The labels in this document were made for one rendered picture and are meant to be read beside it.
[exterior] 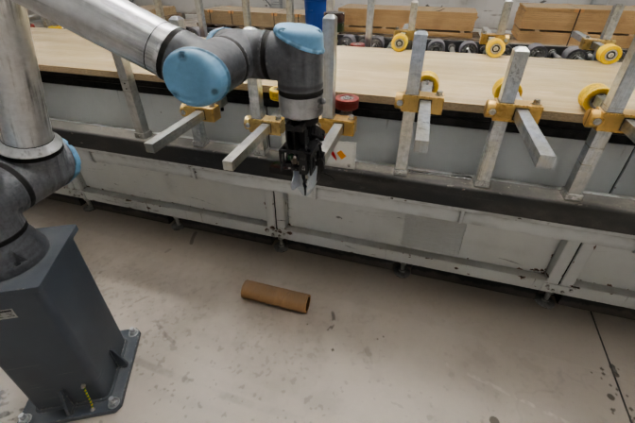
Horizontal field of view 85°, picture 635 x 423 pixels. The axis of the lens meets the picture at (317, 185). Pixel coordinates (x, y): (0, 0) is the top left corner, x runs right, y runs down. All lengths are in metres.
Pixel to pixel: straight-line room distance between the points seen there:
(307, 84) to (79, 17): 0.37
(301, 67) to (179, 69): 0.21
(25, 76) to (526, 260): 1.80
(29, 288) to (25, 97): 0.47
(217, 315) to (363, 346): 0.63
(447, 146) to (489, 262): 0.61
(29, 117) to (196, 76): 0.64
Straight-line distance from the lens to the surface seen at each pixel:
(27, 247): 1.22
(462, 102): 1.27
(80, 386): 1.52
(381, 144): 1.37
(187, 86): 0.59
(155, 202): 2.13
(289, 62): 0.66
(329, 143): 0.99
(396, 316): 1.64
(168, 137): 1.17
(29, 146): 1.19
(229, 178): 1.44
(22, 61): 1.09
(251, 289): 1.63
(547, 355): 1.76
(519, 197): 1.21
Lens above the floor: 1.30
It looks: 33 degrees down
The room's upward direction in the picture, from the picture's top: straight up
